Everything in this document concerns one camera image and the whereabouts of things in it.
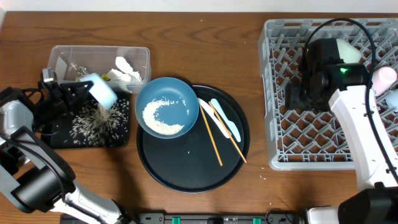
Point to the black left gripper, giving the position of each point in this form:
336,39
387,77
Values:
56,97

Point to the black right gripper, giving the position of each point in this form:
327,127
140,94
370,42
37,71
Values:
292,99

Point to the light blue small bowl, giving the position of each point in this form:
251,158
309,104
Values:
101,91

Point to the white napkin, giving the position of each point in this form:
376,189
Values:
122,73

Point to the pink cup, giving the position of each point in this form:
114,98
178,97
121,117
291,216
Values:
382,79

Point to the light blue cup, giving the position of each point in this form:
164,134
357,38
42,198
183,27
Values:
392,100

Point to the silver yellow snack wrapper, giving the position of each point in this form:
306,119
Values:
82,72

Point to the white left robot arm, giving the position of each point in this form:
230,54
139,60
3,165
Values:
33,176

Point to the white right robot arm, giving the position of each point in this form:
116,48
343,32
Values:
334,79

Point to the clear plastic waste bin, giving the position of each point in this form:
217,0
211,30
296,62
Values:
65,60

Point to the grey dishwasher rack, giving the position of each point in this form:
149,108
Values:
313,140

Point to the black rectangular tray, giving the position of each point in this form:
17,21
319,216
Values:
57,135

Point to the spilled rice pile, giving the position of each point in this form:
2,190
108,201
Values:
94,127

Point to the dark blue bowl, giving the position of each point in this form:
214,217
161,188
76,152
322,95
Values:
167,108

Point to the light blue plastic knife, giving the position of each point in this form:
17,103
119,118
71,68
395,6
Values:
230,124

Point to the right wooden chopstick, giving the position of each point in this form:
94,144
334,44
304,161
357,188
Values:
231,137

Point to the wooden chopstick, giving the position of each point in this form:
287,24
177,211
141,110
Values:
211,136
231,137

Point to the white plastic knife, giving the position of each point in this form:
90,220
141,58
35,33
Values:
211,114

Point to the left wooden chopstick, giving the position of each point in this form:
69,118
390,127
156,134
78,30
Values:
211,136

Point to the round black serving tray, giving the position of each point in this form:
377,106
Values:
189,163

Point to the black rail at table edge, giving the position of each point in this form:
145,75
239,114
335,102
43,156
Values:
273,217

